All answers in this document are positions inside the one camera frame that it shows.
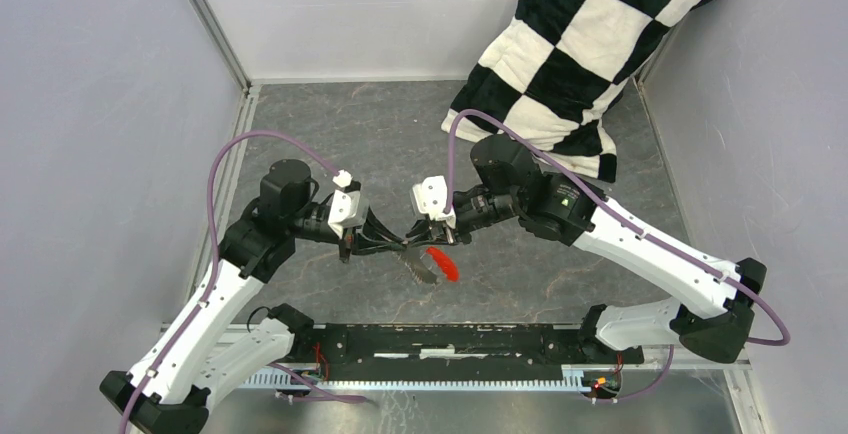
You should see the red key tag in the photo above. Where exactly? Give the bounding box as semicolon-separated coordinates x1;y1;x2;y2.
426;246;460;282

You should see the metal key holder plate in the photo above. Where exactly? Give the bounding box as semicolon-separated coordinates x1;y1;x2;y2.
397;247;438;285

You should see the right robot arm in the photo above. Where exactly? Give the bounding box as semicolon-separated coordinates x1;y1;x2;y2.
409;134;767;364

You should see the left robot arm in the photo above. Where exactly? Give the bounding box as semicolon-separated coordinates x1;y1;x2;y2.
99;160;370;433

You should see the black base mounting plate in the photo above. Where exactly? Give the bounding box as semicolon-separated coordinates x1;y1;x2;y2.
285;324;644;382

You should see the black white checkered blanket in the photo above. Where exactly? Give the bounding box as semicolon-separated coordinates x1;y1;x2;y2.
442;0;712;183

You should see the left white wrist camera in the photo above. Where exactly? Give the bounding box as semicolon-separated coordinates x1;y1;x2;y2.
327;170;369;239

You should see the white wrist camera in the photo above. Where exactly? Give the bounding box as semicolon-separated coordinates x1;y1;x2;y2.
327;170;369;239
410;175;455;218

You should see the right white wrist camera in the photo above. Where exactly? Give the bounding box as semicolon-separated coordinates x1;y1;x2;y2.
410;175;455;218

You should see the slotted cable duct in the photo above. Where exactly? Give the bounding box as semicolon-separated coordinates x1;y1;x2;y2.
241;367;590;393

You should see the aluminium frame rail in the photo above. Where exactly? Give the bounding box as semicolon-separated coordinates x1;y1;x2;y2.
188;0;253;92

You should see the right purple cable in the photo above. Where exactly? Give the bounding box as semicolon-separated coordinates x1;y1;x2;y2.
445;108;792;404

